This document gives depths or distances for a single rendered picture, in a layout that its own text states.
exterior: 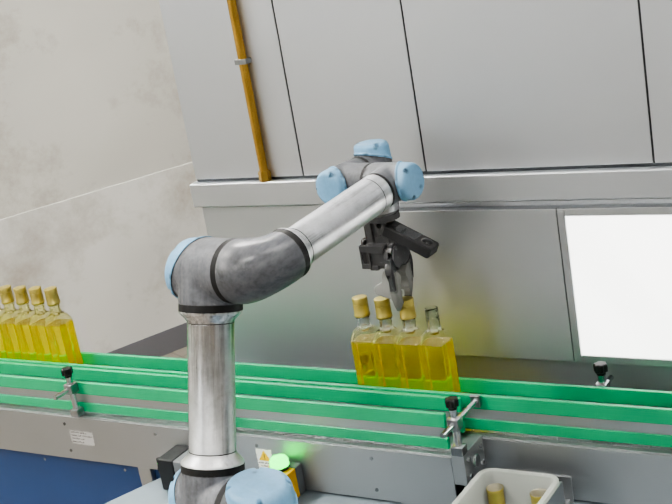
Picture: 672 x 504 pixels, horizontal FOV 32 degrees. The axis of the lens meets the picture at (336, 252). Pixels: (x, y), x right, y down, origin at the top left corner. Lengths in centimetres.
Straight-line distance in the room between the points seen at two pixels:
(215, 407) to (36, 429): 112
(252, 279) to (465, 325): 75
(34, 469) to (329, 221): 145
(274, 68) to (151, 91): 311
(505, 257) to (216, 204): 76
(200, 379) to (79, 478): 112
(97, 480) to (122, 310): 275
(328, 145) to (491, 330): 55
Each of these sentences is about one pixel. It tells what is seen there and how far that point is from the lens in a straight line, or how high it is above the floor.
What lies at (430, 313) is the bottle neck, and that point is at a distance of 247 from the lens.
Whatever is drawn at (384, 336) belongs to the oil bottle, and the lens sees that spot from 253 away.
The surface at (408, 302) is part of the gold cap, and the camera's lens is 249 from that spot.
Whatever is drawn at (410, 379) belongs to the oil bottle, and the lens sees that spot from 254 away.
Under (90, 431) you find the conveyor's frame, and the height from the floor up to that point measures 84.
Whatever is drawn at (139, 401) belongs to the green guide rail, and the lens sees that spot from 289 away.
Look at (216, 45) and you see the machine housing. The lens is 277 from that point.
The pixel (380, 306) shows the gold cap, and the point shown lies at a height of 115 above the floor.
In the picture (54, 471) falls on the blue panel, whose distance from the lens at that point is 322.
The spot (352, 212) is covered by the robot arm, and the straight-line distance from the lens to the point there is 213.
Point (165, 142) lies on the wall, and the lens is 582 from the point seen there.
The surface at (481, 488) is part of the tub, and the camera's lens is 243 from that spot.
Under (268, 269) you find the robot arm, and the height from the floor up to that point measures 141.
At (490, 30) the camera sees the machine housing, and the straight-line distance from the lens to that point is 242.
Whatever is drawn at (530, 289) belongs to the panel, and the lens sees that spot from 251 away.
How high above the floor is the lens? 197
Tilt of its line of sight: 16 degrees down
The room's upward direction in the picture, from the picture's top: 10 degrees counter-clockwise
